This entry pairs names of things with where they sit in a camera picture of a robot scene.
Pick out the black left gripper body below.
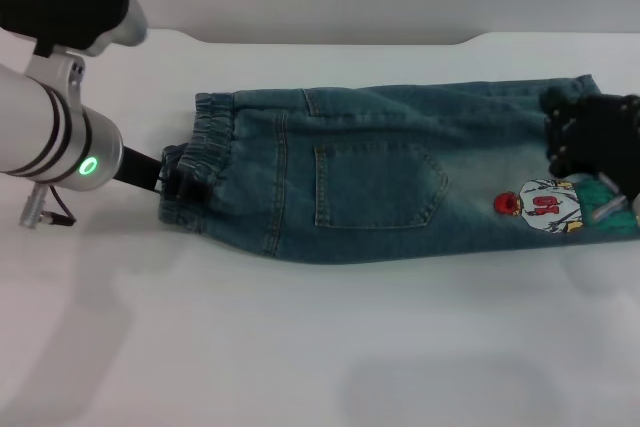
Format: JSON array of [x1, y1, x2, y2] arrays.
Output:
[[117, 145, 169, 193]]

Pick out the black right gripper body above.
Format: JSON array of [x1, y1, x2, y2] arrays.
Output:
[[569, 94, 640, 201]]

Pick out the blue denim shorts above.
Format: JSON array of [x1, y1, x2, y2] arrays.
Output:
[[158, 74, 640, 266]]

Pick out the silver plug with black cable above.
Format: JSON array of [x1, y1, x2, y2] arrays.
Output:
[[18, 185, 77, 228]]

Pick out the silver left camera bracket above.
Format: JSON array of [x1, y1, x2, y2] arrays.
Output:
[[24, 49, 86, 101]]

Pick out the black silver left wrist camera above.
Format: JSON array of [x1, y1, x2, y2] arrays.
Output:
[[0, 0, 150, 58]]

